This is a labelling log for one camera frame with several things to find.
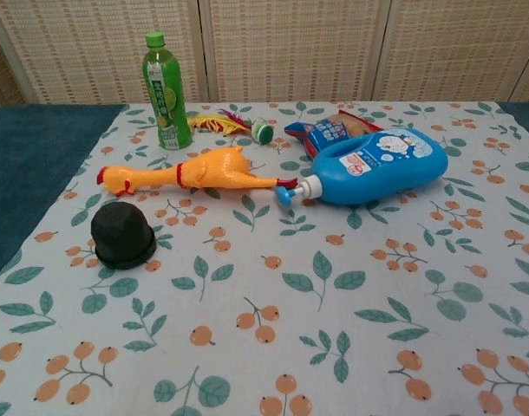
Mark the black round cap object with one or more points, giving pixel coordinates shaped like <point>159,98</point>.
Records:
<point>121,234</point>

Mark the yellow rubber chicken toy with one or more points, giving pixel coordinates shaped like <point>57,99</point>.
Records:
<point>212,171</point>

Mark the floral patterned tablecloth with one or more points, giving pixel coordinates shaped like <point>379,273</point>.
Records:
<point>290,281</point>

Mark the feather shuttlecock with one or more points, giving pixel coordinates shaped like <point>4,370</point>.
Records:
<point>230,123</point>

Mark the blue snack bag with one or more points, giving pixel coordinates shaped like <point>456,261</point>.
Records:
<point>329,130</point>

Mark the blue pump detergent bottle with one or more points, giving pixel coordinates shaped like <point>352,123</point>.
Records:
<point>377,169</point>

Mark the green tea bottle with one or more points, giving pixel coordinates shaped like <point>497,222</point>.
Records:
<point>166,104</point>

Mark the woven bamboo folding screen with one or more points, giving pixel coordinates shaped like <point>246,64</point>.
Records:
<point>290,47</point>

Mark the teal blue table cover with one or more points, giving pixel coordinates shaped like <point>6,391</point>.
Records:
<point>30,173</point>

